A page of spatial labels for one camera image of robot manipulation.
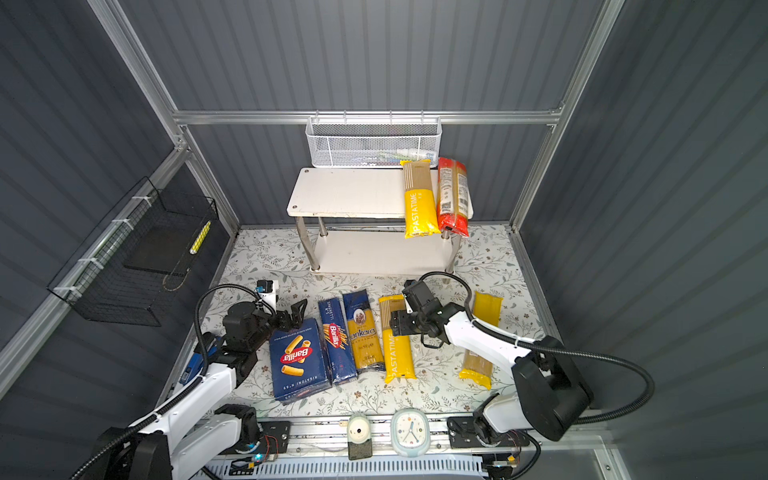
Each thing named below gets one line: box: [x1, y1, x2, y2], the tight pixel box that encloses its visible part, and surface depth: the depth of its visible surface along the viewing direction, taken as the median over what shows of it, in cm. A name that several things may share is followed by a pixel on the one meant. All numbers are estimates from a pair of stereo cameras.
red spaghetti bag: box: [436, 157, 474, 237], surface depth 78 cm
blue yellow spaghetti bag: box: [342, 289, 385, 371], surface depth 91 cm
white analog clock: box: [391, 408, 431, 458], surface depth 74 cm
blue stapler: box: [180, 336, 221, 385], surface depth 84 cm
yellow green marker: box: [189, 220, 212, 255], surface depth 81 cm
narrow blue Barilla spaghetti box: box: [318, 297, 358, 385], surface depth 88 cm
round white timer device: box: [347, 413, 373, 461], surface depth 69 cm
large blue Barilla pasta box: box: [269, 319, 332, 401], surface depth 81 cm
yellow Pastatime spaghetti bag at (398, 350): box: [378, 294, 417, 383], surface depth 88 cm
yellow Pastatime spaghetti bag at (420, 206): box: [400, 159, 441, 239], surface depth 77 cm
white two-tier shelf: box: [287, 167, 462, 275], surface depth 88 cm
